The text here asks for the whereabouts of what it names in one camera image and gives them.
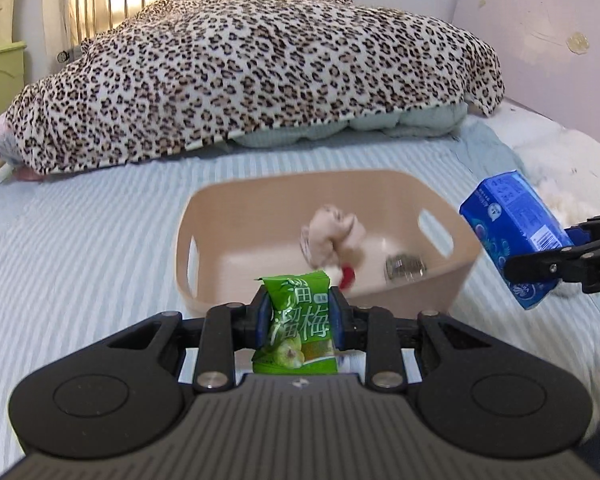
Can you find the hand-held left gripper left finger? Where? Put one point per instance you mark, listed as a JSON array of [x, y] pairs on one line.
[[263, 312]]

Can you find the silver foil packet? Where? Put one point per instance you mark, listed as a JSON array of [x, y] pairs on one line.
[[404, 266]]

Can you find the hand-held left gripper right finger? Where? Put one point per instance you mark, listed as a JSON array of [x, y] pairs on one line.
[[334, 312]]

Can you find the round headboard sticker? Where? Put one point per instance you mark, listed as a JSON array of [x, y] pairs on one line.
[[578, 42]]

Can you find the beige plush toy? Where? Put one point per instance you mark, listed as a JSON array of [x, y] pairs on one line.
[[330, 235]]

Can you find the blue striped bed sheet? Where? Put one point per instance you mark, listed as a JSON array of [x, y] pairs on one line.
[[95, 245]]

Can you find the lavender headboard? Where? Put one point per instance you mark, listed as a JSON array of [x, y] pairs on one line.
[[535, 55]]

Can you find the blue tissue packet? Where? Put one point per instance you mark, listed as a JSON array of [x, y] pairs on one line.
[[512, 220]]

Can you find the white fluffy blanket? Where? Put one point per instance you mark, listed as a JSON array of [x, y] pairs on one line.
[[575, 165]]

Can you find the green snack packet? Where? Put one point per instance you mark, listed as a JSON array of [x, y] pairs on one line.
[[300, 320]]

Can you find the leopard print blanket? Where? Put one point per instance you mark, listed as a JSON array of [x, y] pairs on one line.
[[240, 70]]

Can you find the beige plastic basket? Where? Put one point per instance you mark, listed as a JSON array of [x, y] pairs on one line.
[[260, 220]]

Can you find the green cabinet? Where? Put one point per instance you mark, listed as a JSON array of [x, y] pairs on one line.
[[0, 77]]

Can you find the pale green quilt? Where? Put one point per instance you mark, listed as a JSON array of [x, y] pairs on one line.
[[360, 122]]

